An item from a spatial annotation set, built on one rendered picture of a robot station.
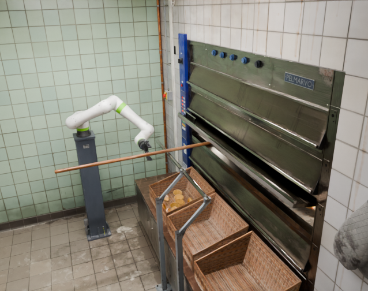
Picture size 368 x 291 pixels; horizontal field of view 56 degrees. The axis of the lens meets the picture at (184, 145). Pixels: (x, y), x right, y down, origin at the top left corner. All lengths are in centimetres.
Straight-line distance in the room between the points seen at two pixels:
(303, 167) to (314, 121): 28
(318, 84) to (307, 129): 24
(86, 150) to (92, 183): 38
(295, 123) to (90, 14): 264
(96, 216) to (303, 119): 269
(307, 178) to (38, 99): 298
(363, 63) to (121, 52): 291
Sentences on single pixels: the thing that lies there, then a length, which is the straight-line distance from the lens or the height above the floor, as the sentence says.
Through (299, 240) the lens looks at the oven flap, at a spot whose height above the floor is 106.
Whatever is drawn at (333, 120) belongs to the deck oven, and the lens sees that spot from 179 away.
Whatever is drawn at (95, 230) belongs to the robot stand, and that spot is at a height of 9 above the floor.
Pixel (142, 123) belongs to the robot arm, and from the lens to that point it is 331.
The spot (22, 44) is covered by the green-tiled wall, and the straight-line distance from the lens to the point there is 398.
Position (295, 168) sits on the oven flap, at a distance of 207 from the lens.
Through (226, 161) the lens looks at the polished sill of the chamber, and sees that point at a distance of 289.
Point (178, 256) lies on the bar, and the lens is 254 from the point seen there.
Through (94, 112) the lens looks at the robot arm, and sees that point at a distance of 327.
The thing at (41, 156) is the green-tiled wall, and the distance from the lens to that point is 425.
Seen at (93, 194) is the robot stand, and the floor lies 55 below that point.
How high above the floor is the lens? 240
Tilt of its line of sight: 22 degrees down
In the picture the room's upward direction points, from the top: 2 degrees counter-clockwise
